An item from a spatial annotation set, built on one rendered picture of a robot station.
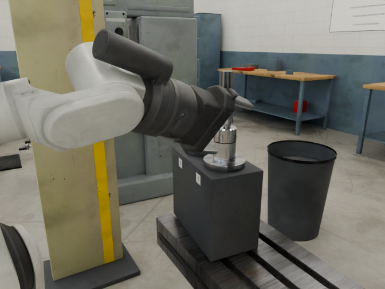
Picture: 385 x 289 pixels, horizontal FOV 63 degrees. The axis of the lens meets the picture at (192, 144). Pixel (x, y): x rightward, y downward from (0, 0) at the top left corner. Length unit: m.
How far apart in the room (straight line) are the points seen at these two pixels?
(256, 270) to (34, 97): 0.52
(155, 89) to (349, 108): 5.20
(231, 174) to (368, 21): 4.91
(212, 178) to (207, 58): 6.96
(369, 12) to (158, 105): 5.12
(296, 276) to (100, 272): 1.59
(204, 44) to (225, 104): 7.01
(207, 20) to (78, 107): 7.23
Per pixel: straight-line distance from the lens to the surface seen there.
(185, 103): 0.43
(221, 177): 0.61
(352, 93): 5.49
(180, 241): 0.76
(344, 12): 5.66
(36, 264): 0.60
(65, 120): 0.35
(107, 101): 0.35
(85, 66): 0.40
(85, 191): 1.91
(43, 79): 1.73
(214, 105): 0.48
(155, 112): 0.40
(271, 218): 2.49
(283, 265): 0.72
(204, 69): 7.50
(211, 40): 7.58
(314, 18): 5.99
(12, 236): 0.59
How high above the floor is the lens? 1.34
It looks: 18 degrees down
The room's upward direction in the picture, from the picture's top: straight up
